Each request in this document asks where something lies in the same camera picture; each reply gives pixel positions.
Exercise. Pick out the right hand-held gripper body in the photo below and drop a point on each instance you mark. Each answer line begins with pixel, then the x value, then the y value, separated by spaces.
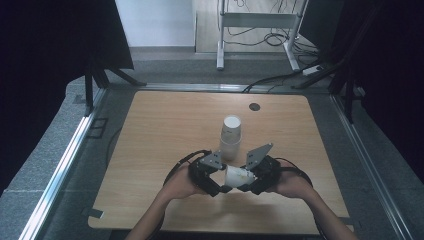
pixel 263 166

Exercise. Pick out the black round table grommet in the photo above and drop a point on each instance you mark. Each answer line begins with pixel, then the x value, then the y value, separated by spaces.
pixel 254 107

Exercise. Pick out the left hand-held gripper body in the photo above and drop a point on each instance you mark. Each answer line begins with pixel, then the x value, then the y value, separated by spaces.
pixel 206 168

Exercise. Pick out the black curtain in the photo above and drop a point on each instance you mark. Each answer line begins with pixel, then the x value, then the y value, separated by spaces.
pixel 50 66
pixel 393 66

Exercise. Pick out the grey tape strip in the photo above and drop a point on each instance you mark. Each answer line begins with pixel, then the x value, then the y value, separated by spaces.
pixel 93 212

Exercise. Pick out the stained white paper cup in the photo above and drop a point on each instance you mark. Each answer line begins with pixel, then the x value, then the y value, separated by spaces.
pixel 238 176

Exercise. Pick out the person's right hand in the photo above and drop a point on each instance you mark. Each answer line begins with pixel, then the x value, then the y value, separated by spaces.
pixel 291 183

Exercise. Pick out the white metal stand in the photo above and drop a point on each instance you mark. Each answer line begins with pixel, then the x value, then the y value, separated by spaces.
pixel 256 20

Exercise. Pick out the white power strip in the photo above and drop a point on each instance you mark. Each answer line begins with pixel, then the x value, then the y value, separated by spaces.
pixel 312 70

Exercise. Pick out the aluminium rail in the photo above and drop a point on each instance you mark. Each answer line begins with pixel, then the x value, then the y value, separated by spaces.
pixel 56 183
pixel 373 166

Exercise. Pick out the person's left hand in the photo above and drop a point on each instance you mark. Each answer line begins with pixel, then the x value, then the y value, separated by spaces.
pixel 181 183

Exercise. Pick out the black tripod stand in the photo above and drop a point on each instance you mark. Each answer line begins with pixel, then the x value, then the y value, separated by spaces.
pixel 346 83
pixel 96 78

